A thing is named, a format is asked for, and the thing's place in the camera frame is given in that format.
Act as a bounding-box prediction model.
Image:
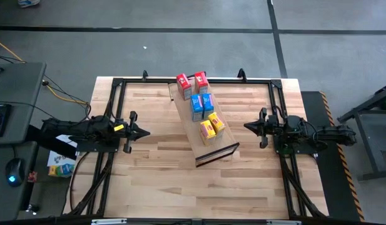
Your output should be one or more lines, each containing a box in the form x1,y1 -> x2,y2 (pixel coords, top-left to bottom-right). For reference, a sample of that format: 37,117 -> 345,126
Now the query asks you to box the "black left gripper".
119,111 -> 151,154

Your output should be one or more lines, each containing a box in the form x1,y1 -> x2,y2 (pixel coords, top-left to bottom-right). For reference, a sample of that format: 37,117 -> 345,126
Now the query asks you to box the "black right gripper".
243,107 -> 287,149

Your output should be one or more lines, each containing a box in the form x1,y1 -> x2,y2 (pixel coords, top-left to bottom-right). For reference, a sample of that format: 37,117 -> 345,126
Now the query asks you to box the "yellow cereal box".
199,119 -> 217,147
207,111 -> 226,138

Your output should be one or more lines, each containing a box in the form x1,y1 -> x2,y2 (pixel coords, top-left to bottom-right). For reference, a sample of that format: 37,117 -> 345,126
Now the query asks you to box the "blue cereal box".
189,93 -> 205,123
201,92 -> 215,119

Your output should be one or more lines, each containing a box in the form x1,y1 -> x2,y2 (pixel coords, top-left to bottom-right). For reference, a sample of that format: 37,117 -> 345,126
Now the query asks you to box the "red cereal box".
194,71 -> 210,94
175,72 -> 193,101

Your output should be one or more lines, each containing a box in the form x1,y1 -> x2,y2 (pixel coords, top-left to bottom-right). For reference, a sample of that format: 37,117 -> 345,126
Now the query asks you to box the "colourful cereal multipack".
48,163 -> 76,179

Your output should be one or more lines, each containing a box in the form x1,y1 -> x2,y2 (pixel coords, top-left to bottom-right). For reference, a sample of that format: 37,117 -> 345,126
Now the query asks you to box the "black stand beam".
25,124 -> 78,161

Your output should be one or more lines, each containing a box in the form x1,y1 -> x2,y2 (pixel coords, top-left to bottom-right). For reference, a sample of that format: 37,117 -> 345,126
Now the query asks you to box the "white printed paper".
47,134 -> 78,168

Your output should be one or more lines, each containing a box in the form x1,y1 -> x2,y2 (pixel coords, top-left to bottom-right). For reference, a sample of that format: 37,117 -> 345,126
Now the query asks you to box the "black hazard-striped floor mat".
300,90 -> 366,223

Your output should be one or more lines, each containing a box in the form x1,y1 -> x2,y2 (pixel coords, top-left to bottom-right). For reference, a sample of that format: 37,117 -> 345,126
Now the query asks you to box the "grey metal stand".
337,81 -> 386,182

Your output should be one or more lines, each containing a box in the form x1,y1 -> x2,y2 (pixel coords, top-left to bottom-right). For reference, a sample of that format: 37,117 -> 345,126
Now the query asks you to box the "grey desk surface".
0,61 -> 47,147
0,141 -> 38,221

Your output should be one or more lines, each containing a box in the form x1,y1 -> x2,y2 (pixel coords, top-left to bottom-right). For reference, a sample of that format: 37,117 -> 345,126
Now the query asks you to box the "black computer mouse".
4,157 -> 25,188

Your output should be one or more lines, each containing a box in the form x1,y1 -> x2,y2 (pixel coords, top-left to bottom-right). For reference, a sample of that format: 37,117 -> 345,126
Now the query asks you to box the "small shiny caster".
26,203 -> 41,216

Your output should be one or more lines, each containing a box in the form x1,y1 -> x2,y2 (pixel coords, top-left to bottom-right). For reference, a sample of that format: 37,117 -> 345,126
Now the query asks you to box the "black backlit keyboard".
0,104 -> 12,138

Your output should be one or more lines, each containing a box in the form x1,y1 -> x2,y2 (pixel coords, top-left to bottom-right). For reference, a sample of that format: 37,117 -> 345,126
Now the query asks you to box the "white shoe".
17,0 -> 41,8

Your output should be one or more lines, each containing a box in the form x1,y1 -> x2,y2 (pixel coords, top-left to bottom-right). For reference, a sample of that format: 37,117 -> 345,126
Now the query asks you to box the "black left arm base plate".
75,139 -> 121,154

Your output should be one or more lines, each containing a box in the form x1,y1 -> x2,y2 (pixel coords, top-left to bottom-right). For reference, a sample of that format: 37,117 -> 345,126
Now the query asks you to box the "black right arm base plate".
273,136 -> 319,157

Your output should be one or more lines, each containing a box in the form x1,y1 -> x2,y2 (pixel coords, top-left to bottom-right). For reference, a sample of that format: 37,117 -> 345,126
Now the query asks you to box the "black metal table frame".
67,69 -> 328,219

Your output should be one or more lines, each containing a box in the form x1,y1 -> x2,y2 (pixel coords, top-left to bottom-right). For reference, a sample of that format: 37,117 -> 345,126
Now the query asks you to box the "long black cable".
68,151 -> 89,216

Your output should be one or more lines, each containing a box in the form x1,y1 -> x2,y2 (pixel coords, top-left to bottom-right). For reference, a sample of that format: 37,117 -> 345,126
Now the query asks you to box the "silver metal bracket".
91,218 -> 128,225
266,219 -> 302,225

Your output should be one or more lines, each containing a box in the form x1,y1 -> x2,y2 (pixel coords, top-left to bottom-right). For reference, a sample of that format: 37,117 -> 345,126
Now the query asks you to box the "black desk cable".
0,100 -> 68,126

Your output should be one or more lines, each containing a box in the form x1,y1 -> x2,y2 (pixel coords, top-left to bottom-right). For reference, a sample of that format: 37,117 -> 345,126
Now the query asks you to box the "black floor cable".
0,52 -> 27,64

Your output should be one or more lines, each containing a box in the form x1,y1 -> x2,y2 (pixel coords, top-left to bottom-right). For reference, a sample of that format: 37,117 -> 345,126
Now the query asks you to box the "yellow cable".
0,36 -> 89,106

